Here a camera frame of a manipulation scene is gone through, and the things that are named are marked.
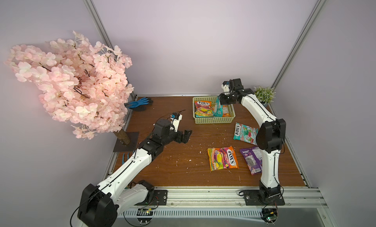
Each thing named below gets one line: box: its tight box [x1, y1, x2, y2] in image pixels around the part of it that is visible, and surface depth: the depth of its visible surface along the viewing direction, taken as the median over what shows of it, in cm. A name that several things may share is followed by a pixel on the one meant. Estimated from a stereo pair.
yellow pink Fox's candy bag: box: [207, 145, 240, 172], surface depth 87 cm
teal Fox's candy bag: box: [233, 122, 259, 146], surface depth 99 cm
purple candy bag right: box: [239, 146, 263, 176], surface depth 86 cm
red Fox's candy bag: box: [194, 100, 213, 117], surface depth 105 cm
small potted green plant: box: [253, 86, 277, 106], surface depth 101 cm
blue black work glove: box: [123, 97, 154, 112], surface depth 116 cm
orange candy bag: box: [222, 104, 231, 117], surface depth 109 cm
